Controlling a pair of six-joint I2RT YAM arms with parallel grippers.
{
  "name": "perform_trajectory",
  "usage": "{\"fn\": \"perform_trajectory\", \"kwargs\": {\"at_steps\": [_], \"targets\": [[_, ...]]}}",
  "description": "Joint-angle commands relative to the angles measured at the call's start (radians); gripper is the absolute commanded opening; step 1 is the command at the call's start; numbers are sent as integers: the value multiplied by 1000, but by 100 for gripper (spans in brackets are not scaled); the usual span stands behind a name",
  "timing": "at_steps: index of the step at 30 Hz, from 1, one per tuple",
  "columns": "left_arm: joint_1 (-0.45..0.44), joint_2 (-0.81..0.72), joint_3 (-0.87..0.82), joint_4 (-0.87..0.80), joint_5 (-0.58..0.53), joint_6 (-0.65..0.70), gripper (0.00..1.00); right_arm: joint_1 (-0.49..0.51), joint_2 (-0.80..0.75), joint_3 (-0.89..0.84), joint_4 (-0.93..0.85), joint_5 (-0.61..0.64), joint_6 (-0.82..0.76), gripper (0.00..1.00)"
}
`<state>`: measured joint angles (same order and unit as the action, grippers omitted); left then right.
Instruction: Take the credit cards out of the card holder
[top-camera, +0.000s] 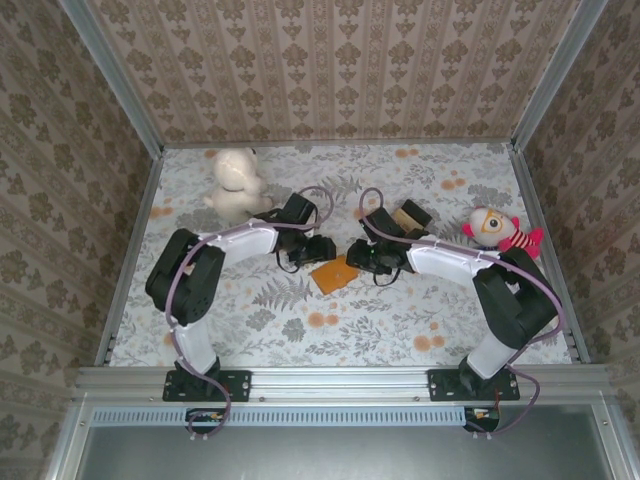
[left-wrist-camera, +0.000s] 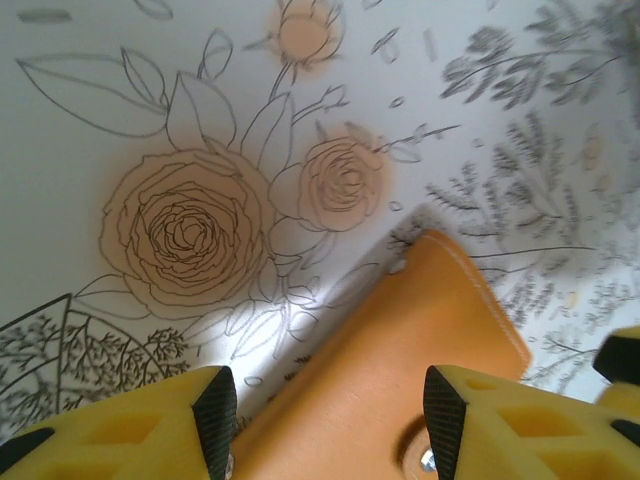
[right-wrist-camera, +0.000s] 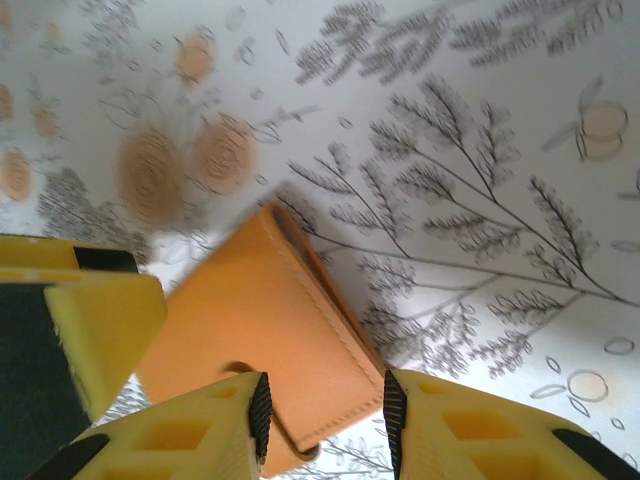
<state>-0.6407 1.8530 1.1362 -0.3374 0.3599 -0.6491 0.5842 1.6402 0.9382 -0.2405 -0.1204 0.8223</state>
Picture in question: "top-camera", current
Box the orange card holder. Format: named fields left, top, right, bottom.
left=310, top=254, right=361, bottom=296

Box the brown black box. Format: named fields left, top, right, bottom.
left=392, top=198, right=434, bottom=237

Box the white plush bear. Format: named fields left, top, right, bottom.
left=202, top=147, right=275, bottom=221

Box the plush doll with red stripes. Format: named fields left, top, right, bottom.
left=460, top=205, right=546, bottom=261

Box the floral table cover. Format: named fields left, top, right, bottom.
left=107, top=142, right=576, bottom=369

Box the black connector module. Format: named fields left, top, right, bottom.
left=185, top=407, right=226, bottom=434
left=464, top=405, right=501, bottom=432

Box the grey metal panel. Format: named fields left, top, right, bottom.
left=74, top=407, right=619, bottom=480

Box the aluminium frame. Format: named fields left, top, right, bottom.
left=47, top=0, right=626, bottom=480

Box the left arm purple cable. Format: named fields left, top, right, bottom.
left=162, top=184, right=337, bottom=444

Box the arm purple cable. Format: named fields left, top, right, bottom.
left=162, top=184, right=337, bottom=444
left=359, top=187, right=566, bottom=441

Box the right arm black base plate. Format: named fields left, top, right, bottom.
left=428, top=368, right=521, bottom=403

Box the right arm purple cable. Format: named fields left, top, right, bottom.
left=359, top=187, right=566, bottom=441

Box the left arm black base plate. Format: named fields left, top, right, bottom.
left=162, top=368, right=252, bottom=403

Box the grey slotted cable duct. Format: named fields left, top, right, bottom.
left=92, top=405, right=471, bottom=427

